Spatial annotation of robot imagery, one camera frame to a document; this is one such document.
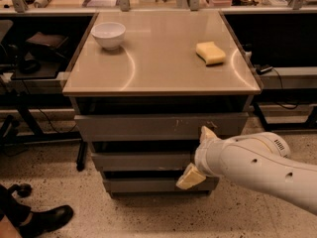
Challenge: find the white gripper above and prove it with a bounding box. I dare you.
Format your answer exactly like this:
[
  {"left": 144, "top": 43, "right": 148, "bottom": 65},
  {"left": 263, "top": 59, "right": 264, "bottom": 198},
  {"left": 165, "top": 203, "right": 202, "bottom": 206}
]
[{"left": 176, "top": 126, "right": 231, "bottom": 189}]

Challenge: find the grey drawer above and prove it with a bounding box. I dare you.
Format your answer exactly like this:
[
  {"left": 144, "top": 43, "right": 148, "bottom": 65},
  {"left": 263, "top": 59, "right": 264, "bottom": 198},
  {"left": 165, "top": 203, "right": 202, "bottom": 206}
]
[
  {"left": 91, "top": 151, "right": 193, "bottom": 172},
  {"left": 75, "top": 112, "right": 249, "bottom": 142},
  {"left": 103, "top": 178, "right": 219, "bottom": 193}
]

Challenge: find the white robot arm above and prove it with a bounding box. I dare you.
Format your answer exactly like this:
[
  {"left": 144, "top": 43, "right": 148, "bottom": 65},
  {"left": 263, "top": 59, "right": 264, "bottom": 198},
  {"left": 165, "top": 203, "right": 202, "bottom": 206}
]
[{"left": 176, "top": 127, "right": 317, "bottom": 215}]

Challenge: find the grey drawer cabinet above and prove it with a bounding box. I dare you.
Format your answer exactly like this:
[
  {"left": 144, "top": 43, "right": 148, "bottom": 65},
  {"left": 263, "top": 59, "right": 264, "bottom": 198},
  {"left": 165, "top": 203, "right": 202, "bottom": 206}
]
[{"left": 61, "top": 9, "right": 263, "bottom": 198}]

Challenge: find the yellow sponge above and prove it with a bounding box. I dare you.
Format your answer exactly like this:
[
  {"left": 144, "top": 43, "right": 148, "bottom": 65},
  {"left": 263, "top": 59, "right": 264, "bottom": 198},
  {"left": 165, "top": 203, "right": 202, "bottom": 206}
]
[{"left": 196, "top": 42, "right": 226, "bottom": 65}]

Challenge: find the black power adapter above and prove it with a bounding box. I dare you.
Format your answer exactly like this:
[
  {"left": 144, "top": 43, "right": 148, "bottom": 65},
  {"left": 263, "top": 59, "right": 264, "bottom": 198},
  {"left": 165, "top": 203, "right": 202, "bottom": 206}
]
[{"left": 256, "top": 64, "right": 273, "bottom": 75}]

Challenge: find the white ceramic bowl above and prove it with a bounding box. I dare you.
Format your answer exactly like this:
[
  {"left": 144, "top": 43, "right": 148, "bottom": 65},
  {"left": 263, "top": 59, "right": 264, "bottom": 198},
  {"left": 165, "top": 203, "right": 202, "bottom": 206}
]
[{"left": 91, "top": 22, "right": 126, "bottom": 50}]

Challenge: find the black chair caster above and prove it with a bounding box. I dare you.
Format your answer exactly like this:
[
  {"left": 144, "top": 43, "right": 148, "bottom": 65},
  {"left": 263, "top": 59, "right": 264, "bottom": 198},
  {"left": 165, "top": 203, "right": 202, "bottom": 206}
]
[{"left": 8, "top": 183, "right": 32, "bottom": 197}]

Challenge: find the black leather shoe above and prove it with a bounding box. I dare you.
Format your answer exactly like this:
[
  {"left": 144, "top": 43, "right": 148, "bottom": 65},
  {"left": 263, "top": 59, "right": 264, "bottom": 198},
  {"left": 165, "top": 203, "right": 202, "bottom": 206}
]
[{"left": 19, "top": 205, "right": 73, "bottom": 238}]

